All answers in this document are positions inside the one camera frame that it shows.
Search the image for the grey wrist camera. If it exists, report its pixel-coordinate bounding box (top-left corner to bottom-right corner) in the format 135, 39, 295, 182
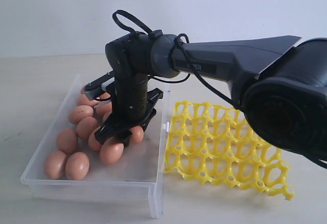
82, 71, 114, 101

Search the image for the clear plastic tray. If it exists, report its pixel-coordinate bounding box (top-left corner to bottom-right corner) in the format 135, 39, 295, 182
20, 74, 171, 218

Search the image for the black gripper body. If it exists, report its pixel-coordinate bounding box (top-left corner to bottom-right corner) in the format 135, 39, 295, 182
95, 74, 164, 146

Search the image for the black cable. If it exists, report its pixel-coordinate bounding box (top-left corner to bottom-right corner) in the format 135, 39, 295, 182
111, 9, 327, 169

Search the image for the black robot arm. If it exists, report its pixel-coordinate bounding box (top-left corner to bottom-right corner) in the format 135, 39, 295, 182
95, 30, 326, 167

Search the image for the yellow plastic egg tray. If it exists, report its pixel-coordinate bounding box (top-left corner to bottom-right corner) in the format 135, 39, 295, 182
163, 101, 294, 200

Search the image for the brown egg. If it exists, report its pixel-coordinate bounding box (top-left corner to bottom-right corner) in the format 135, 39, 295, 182
65, 152, 89, 180
43, 150, 66, 180
56, 128, 78, 154
76, 94, 100, 107
98, 92, 110, 100
100, 143, 124, 165
102, 112, 111, 123
95, 103, 112, 117
88, 127, 102, 151
129, 126, 144, 144
68, 105, 94, 125
76, 117, 98, 139

